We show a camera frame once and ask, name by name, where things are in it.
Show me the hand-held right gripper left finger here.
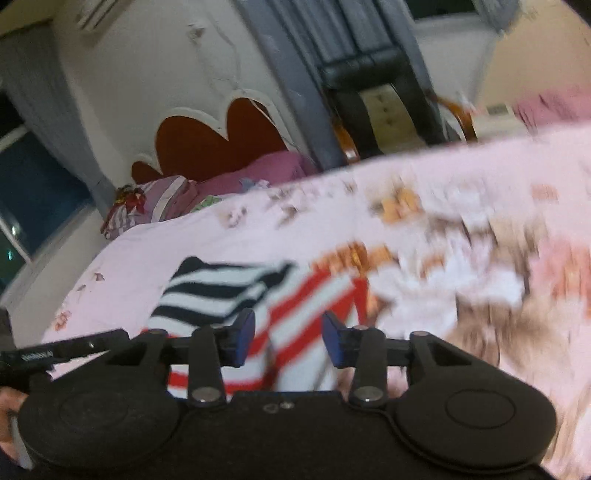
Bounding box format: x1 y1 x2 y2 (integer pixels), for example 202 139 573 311
110 308 256 408

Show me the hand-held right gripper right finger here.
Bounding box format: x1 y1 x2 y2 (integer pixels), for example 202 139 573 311
321 310 486 409

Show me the black white red striped sweater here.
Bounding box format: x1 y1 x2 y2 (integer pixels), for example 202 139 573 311
141 256 371 398

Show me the person's left hand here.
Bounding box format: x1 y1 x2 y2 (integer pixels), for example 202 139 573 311
0 387 34 470

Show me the dark window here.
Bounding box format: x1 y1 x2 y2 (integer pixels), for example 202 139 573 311
0 92 95 291
406 0 481 20

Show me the pink striped pillow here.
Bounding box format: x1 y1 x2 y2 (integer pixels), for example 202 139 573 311
100 175 200 240

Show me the pink floral blanket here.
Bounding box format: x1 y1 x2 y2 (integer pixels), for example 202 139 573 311
41 121 591 480

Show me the magenta bed sheet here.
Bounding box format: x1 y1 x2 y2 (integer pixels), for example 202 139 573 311
198 151 317 205

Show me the red heart-shaped headboard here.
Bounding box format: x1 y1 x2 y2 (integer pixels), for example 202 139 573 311
131 97 297 186

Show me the grey curtain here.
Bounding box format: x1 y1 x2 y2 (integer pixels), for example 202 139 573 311
233 0 435 172
471 0 529 34
0 32 117 209

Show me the black leather office chair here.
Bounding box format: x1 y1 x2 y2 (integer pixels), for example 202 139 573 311
318 46 465 158

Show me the cream nightstand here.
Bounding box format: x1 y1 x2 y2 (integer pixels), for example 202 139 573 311
475 103 528 136

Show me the cream arched headboard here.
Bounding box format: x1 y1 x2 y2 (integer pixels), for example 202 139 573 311
475 25 591 108

